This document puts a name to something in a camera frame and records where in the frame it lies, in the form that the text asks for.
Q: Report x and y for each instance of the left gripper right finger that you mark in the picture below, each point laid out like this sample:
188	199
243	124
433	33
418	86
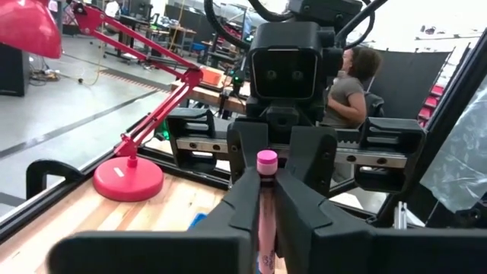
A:
342	247

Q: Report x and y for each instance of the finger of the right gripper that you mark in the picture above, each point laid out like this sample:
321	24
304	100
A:
314	156
247	148

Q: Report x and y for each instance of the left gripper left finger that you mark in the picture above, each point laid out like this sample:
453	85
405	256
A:
171	251

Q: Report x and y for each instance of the pink crayon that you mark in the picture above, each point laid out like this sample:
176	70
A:
267	161

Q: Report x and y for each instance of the blue plastic basket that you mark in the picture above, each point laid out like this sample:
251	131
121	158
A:
198	220

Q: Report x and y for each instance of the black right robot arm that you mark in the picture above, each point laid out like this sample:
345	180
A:
323	9

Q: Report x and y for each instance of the red shelf rack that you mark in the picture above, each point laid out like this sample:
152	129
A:
431	102

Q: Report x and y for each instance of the person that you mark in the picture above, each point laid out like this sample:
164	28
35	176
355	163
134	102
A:
344	99

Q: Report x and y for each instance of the wooden workbench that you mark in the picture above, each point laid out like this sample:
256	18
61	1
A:
205	95

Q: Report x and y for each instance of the clear plastic sheet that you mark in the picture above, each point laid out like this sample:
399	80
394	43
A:
460	160

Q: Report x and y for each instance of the black partition panel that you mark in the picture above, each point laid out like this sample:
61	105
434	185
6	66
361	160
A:
411	83

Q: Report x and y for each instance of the orange box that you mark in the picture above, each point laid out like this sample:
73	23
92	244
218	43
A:
211	76

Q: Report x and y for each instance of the red desk lamp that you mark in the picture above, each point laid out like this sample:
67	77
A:
125	179

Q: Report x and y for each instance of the black background desk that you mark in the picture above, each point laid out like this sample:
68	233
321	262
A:
160	30

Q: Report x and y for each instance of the black table clamp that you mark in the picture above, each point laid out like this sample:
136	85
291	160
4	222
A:
45	167

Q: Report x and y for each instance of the black computer tower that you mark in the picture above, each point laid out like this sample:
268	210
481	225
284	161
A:
13	68

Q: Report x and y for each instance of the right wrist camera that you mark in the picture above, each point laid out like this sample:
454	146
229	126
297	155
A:
285	64

